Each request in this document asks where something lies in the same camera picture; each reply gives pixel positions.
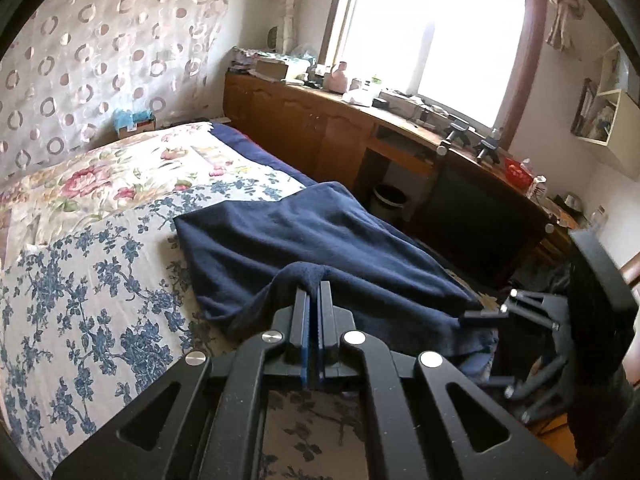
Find navy blue garment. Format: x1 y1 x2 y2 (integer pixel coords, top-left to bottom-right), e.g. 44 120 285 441
175 182 497 376

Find black chair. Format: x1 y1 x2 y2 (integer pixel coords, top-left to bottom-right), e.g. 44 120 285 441
410 145 553 292

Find red snack bag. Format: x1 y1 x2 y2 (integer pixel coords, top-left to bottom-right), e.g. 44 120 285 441
504 157 534 192

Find blue floral white sheet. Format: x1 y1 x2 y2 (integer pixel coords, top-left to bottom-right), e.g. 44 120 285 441
0 171 371 480

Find long wooden cabinet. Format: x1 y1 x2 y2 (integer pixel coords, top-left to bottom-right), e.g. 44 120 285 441
224 73 572 264

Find pink ceramic jug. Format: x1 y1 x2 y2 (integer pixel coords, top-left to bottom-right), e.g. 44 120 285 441
326 62 349 94

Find cardboard box on cabinet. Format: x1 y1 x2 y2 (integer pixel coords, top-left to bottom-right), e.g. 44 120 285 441
254 58 296 81

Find floral pastel bed blanket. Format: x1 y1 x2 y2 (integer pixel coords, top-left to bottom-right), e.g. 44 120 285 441
1 122 264 269

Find blue tissue box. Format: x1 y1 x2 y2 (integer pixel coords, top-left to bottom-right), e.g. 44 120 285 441
112 110 156 136

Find sheer circle-patterned curtain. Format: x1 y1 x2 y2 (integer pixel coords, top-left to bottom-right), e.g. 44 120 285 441
1 0 228 181

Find white wall shelf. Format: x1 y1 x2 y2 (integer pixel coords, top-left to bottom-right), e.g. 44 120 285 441
572 42 639 181

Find window with wooden frame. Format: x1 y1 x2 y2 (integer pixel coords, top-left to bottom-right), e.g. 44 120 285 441
320 0 547 148

